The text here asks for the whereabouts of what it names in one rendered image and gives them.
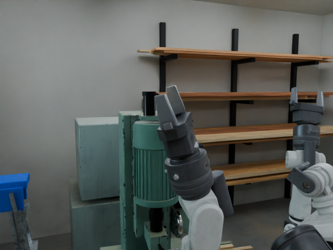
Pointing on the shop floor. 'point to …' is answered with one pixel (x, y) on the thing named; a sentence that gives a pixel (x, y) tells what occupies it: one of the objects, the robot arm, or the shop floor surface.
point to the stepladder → (17, 209)
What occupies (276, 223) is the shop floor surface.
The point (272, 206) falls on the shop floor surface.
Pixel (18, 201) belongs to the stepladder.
